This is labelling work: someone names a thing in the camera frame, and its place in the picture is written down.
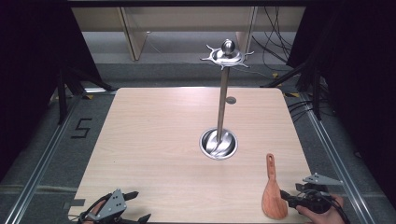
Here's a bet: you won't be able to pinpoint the stainless steel utensil stand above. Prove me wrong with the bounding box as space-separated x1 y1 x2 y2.
199 38 256 161

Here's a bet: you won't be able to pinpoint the black tripod stand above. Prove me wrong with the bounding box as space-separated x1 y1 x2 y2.
55 65 117 126
261 57 325 121

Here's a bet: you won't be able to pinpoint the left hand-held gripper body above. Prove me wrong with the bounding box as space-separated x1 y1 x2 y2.
81 188 133 224

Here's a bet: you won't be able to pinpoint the wooden rice spoon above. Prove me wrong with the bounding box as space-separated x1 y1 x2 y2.
261 152 290 221

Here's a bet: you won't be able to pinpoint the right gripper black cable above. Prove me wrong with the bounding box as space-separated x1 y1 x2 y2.
321 190 352 224

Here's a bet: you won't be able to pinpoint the aluminium floor rail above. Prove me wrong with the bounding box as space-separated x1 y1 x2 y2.
3 90 87 224
299 92 370 218

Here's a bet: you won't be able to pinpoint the person's right hand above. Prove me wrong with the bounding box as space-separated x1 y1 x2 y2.
295 193 346 224

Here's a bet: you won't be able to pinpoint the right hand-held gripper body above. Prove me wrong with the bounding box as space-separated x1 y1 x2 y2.
288 173 344 215

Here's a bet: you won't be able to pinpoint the wooden furniture leg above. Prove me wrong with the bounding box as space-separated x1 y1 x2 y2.
118 7 149 62
234 7 260 54

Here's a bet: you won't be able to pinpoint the bundle of black cables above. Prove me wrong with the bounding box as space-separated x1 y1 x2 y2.
251 6 295 64

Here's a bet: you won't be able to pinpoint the person's left hand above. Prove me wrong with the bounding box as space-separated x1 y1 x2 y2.
81 199 107 224

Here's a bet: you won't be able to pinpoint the black floor cables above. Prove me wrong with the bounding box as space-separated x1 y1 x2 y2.
287 98 316 123

